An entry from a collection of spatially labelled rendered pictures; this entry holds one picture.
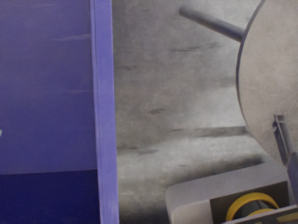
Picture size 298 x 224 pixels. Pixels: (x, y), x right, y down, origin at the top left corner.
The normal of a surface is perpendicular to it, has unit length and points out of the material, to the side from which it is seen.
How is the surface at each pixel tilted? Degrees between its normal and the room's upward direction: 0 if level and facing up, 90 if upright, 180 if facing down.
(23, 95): 0
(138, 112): 0
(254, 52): 0
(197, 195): 90
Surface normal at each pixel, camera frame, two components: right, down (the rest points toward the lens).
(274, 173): -0.18, -0.93
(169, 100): 0.12, 0.31
